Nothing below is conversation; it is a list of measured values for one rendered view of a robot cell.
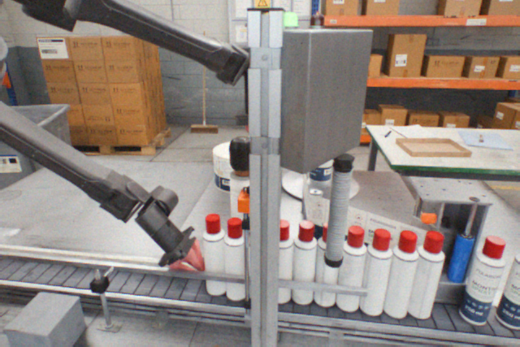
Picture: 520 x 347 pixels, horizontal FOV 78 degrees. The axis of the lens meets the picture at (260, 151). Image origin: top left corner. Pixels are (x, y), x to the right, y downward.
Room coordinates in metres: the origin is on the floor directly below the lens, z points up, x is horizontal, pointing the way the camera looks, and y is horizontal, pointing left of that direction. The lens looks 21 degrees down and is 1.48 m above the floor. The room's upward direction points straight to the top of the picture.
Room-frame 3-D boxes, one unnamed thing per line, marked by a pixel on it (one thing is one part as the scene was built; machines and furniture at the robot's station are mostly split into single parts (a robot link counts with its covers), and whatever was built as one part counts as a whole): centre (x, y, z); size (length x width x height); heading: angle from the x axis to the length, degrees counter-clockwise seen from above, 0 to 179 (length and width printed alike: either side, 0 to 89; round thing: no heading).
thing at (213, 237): (0.61, 0.11, 0.98); 0.05 x 0.05 x 0.20
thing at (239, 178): (0.88, 0.05, 1.03); 0.09 x 0.09 x 0.30
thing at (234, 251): (0.60, 0.06, 0.98); 0.05 x 0.05 x 0.20
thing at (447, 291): (0.63, -0.42, 1.01); 0.14 x 0.13 x 0.26; 82
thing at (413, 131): (2.10, -1.02, 0.81); 0.38 x 0.36 x 0.02; 83
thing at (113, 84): (4.11, 1.92, 0.70); 1.20 x 0.82 x 1.39; 89
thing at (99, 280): (0.57, 0.35, 0.91); 0.07 x 0.03 x 0.16; 172
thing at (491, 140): (1.96, -1.44, 0.81); 0.32 x 0.24 x 0.01; 159
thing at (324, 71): (0.50, -0.08, 1.38); 0.17 x 0.10 x 0.19; 137
